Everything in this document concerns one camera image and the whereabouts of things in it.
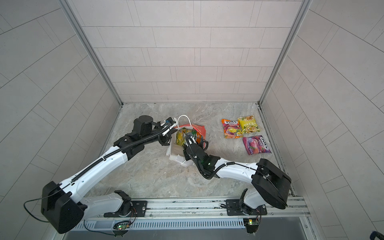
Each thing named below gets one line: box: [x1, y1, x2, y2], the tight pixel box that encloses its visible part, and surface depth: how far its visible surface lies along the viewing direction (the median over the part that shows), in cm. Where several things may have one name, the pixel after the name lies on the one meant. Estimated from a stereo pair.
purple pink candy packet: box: [242, 135, 272, 155], surface depth 93 cm
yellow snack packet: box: [237, 115, 260, 134], surface depth 101 cm
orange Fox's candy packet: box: [221, 119, 243, 139], surface depth 100 cm
